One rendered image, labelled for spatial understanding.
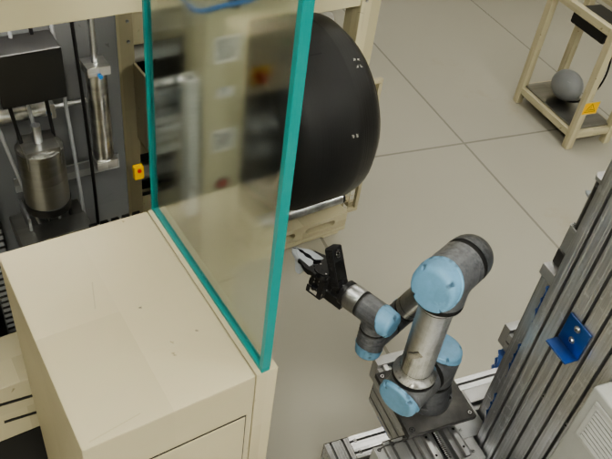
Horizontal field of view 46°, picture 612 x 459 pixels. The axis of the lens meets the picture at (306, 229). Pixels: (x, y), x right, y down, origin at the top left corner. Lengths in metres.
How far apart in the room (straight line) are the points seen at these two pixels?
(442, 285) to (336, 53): 0.81
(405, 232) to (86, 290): 2.42
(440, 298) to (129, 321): 0.67
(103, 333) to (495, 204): 2.96
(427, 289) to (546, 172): 2.97
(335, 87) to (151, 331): 0.90
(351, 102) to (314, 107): 0.12
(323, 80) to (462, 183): 2.28
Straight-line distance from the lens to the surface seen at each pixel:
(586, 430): 1.74
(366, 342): 1.92
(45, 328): 1.54
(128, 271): 1.62
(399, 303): 1.96
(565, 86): 4.91
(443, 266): 1.59
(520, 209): 4.15
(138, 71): 2.47
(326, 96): 2.02
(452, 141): 4.54
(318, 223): 2.39
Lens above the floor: 2.42
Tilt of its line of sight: 42 degrees down
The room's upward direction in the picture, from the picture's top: 8 degrees clockwise
